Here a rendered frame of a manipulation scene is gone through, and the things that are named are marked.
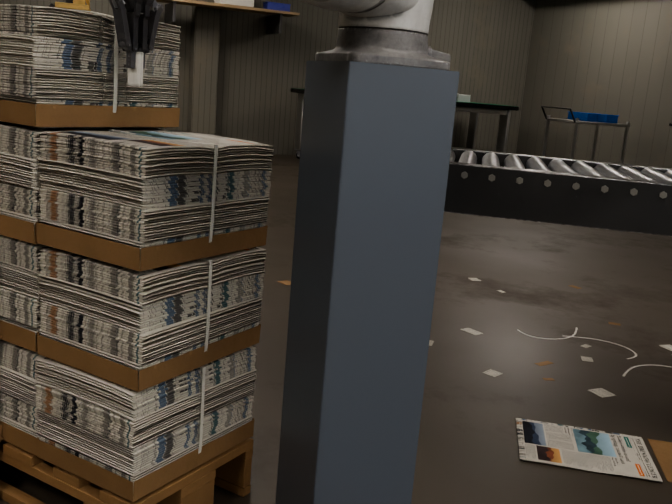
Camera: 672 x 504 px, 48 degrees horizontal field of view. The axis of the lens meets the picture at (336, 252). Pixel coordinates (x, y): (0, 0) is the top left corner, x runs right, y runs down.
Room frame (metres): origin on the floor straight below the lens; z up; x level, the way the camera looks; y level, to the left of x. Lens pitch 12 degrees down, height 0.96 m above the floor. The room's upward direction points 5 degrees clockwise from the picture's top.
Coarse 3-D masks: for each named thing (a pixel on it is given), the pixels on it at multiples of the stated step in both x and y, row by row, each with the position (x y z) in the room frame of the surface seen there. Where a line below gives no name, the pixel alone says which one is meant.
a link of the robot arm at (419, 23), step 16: (384, 0) 1.24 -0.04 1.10; (400, 0) 1.26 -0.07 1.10; (416, 0) 1.28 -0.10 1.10; (432, 0) 1.33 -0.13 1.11; (352, 16) 1.30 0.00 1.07; (368, 16) 1.27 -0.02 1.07; (384, 16) 1.28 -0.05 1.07; (400, 16) 1.28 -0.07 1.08; (416, 16) 1.29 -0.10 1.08; (416, 32) 1.31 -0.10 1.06
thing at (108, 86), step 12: (108, 24) 1.62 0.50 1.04; (108, 36) 1.62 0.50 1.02; (108, 48) 1.62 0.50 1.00; (120, 48) 1.65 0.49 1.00; (108, 60) 1.62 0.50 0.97; (120, 60) 1.64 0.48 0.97; (108, 72) 1.62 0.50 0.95; (120, 72) 1.64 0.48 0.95; (108, 84) 1.61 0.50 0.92; (120, 84) 1.64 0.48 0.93; (108, 96) 1.61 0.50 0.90; (120, 96) 1.64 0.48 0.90
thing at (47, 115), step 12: (0, 108) 1.53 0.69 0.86; (12, 108) 1.51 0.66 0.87; (24, 108) 1.49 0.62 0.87; (36, 108) 1.47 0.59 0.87; (48, 108) 1.49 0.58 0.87; (60, 108) 1.51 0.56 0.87; (72, 108) 1.54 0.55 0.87; (84, 108) 1.56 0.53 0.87; (96, 108) 1.59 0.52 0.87; (0, 120) 1.53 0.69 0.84; (12, 120) 1.51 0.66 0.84; (24, 120) 1.49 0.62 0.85; (36, 120) 1.47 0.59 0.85; (48, 120) 1.49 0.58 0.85; (60, 120) 1.51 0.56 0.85; (72, 120) 1.54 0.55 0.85; (84, 120) 1.56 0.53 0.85; (96, 120) 1.59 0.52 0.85
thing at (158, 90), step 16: (160, 32) 1.74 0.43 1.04; (176, 32) 1.77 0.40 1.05; (160, 48) 1.74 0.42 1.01; (176, 48) 1.78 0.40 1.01; (160, 64) 1.73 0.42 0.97; (144, 80) 1.69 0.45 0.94; (160, 80) 1.73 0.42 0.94; (176, 80) 1.77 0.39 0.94; (128, 96) 1.65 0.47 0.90; (144, 96) 1.69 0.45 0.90; (160, 96) 1.73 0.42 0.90; (176, 96) 1.77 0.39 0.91
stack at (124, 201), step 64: (0, 128) 1.53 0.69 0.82; (64, 128) 1.59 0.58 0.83; (128, 128) 1.72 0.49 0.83; (0, 192) 1.53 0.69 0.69; (64, 192) 1.44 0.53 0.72; (128, 192) 1.35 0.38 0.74; (192, 192) 1.44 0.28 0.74; (256, 192) 1.61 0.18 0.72; (0, 256) 1.54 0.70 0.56; (64, 256) 1.43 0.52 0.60; (256, 256) 1.62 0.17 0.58; (64, 320) 1.43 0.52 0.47; (128, 320) 1.35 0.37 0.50; (192, 320) 1.44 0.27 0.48; (256, 320) 1.63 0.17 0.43; (0, 384) 1.53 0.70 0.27; (64, 384) 1.43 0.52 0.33; (192, 384) 1.46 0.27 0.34; (0, 448) 1.54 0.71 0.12; (64, 448) 1.43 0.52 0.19; (128, 448) 1.33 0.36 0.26; (192, 448) 1.47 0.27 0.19
